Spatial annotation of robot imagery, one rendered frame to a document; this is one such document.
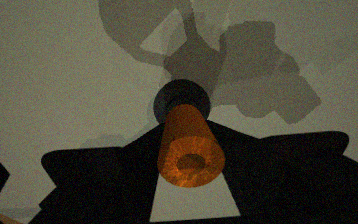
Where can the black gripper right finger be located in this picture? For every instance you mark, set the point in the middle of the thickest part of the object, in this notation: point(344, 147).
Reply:
point(251, 163)

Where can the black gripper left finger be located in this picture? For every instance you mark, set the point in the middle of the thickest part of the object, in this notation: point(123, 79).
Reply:
point(133, 167)

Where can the orange knob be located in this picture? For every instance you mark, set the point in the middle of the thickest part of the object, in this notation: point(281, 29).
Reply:
point(189, 155)

